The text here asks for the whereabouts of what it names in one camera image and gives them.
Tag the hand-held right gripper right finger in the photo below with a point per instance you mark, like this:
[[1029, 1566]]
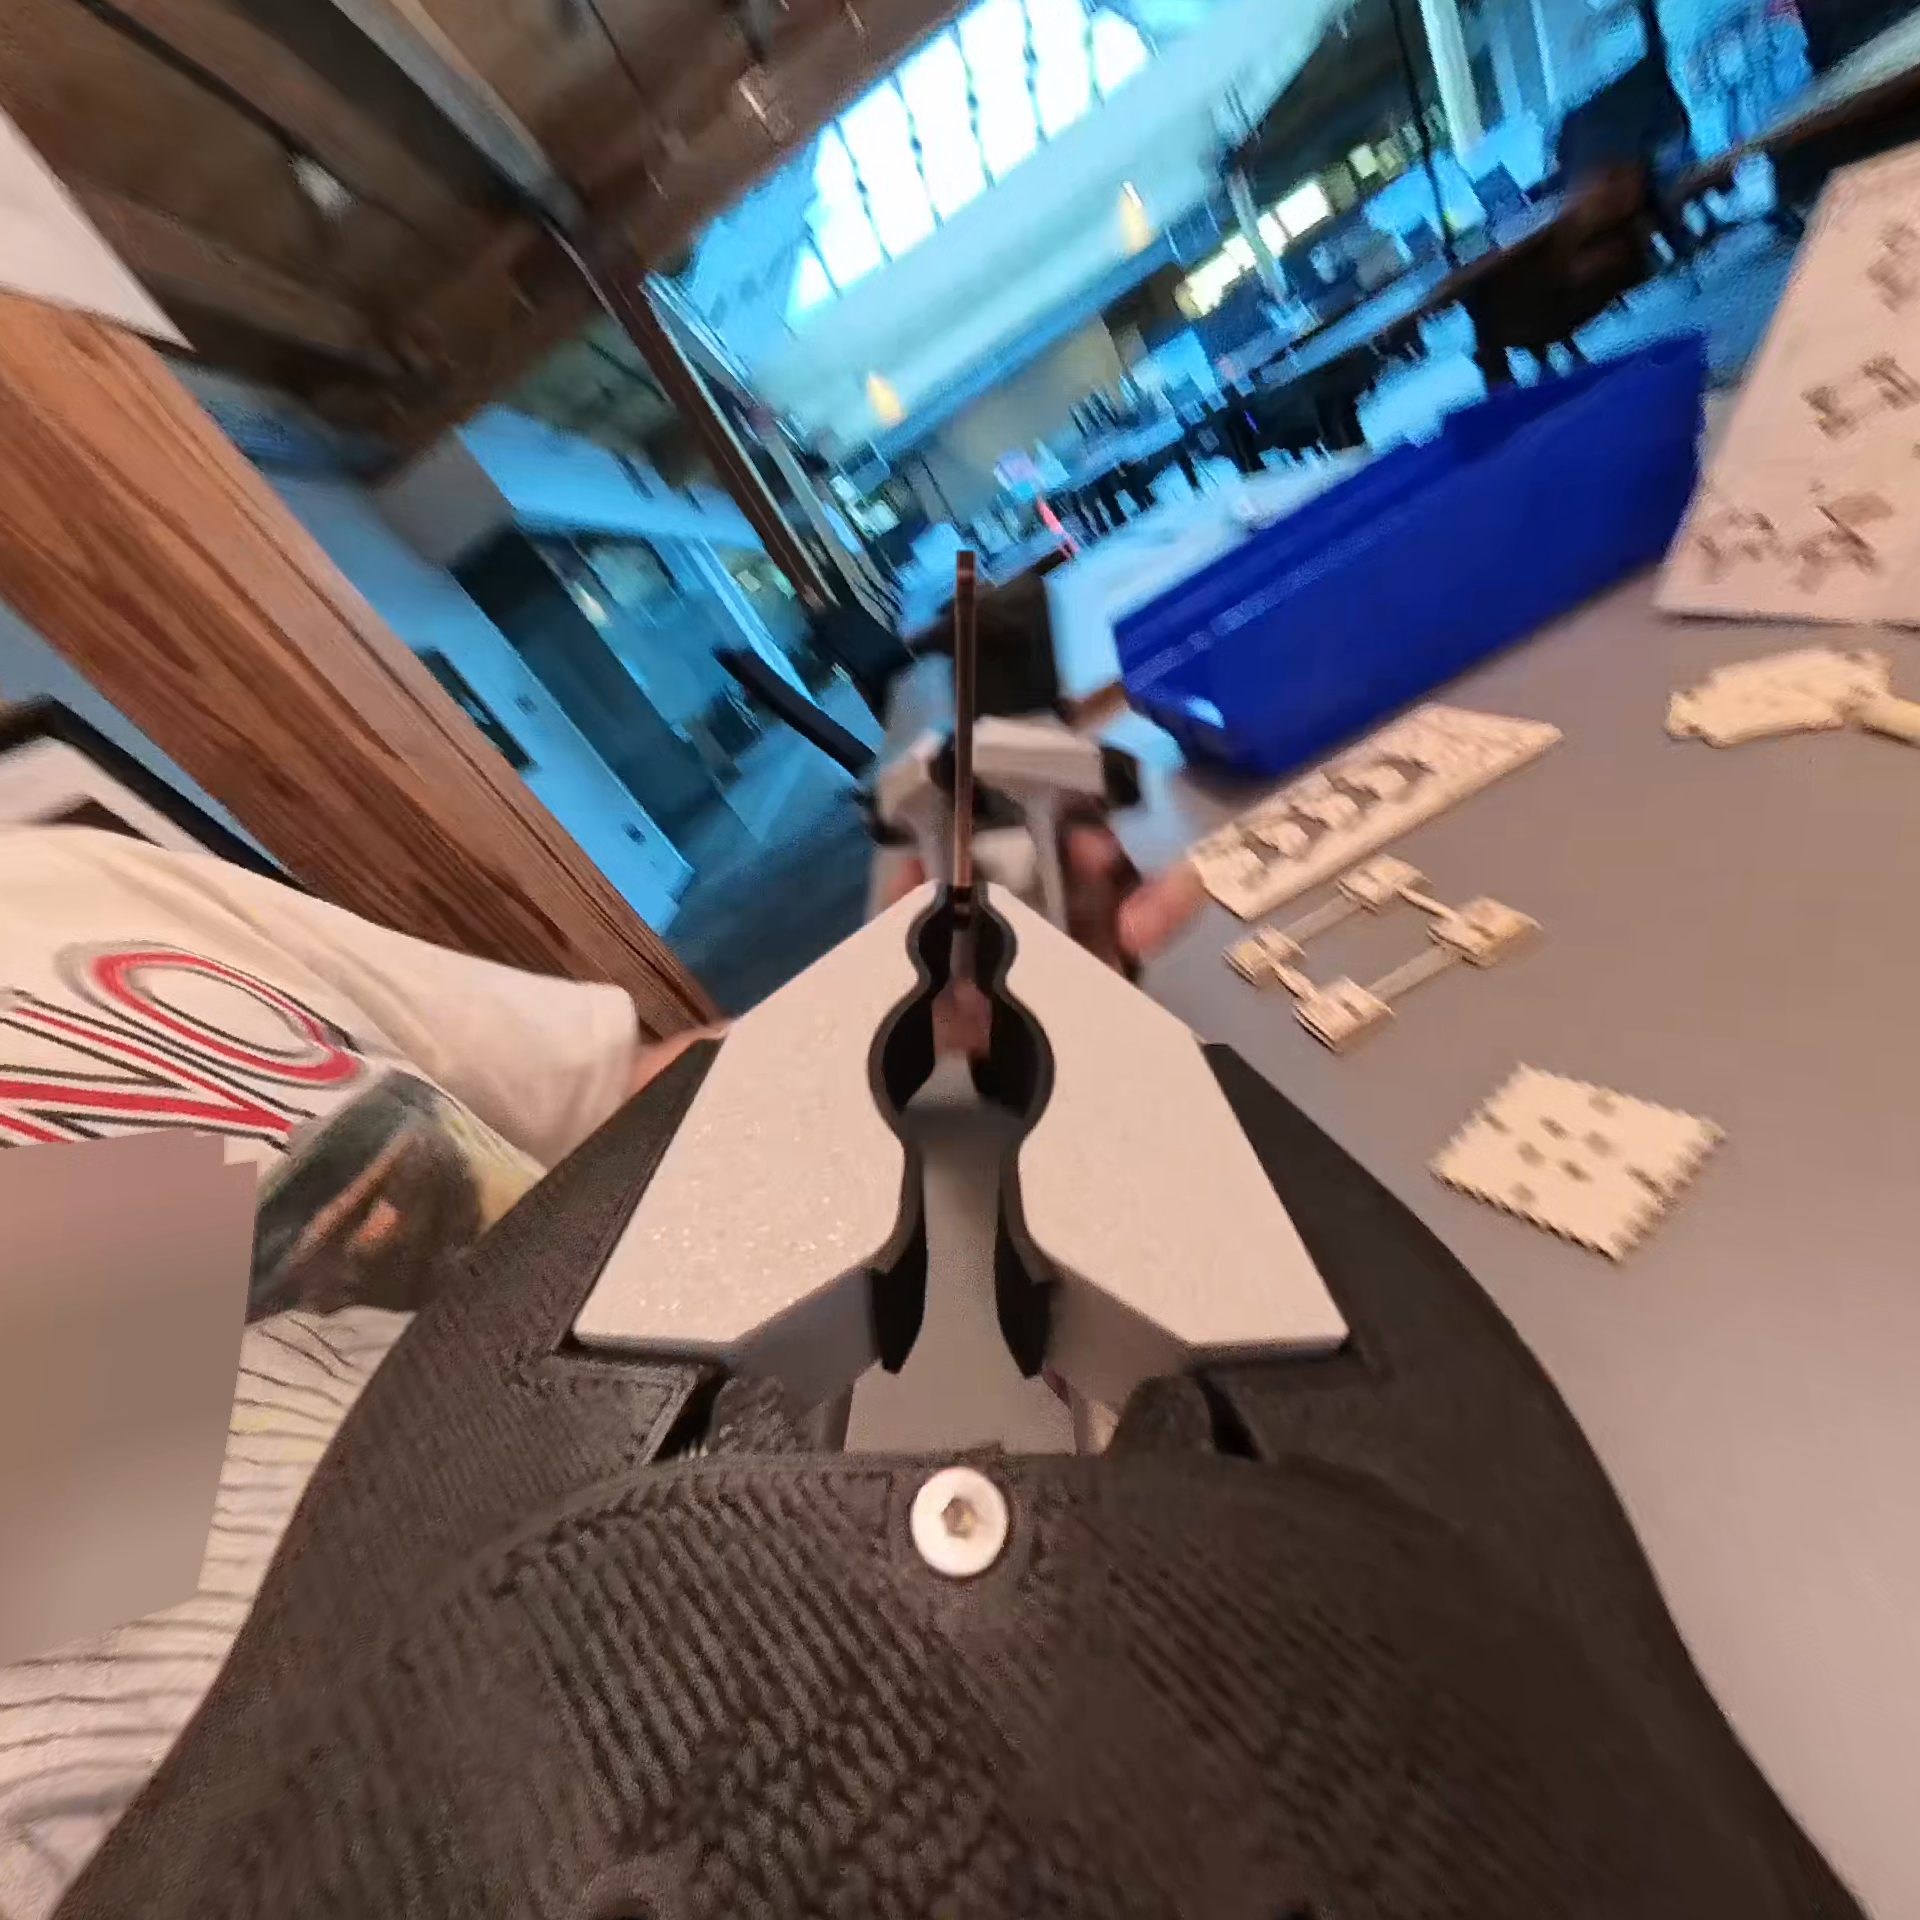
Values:
[[1185, 1200]]

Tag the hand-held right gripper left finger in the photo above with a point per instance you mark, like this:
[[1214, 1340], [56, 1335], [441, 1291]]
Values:
[[751, 1200]]

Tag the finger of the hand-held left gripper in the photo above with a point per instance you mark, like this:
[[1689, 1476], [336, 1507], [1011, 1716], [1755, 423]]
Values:
[[1080, 757], [917, 781]]

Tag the wooden lattice arch piece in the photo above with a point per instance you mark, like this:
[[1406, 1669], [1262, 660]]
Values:
[[964, 722]]

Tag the person's left forearm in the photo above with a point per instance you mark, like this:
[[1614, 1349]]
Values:
[[675, 1060]]

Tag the grey desk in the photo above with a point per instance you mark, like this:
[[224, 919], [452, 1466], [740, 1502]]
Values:
[[1724, 1424]]

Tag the person's left hand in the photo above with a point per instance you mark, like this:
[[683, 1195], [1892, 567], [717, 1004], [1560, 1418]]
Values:
[[1126, 902]]

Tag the wooden arch cutout sheet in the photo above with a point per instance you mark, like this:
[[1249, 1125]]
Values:
[[1349, 811]]

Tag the square wooden platform with holes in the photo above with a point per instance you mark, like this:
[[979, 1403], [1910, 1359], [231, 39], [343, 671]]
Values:
[[1501, 1163]]

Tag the person's printed white shirt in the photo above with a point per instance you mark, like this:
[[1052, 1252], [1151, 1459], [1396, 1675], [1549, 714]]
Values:
[[452, 1020]]

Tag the blue plastic bin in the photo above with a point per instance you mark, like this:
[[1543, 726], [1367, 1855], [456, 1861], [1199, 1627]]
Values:
[[1425, 599]]

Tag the wooden partition panel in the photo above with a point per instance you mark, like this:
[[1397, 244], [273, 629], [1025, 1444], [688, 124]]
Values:
[[301, 645]]

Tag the cross-shaped wooden platform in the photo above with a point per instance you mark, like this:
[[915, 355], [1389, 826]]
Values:
[[1756, 698]]

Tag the paper instruction sheet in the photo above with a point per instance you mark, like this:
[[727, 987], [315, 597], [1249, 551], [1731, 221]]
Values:
[[1769, 451]]

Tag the small white cylinder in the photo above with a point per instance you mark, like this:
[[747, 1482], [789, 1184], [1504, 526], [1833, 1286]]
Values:
[[1893, 722]]

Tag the white paper sheet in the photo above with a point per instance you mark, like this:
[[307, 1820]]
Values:
[[61, 242]]

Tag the wooden four-square frame piece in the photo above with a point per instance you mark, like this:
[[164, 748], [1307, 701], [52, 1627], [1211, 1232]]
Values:
[[1477, 931]]

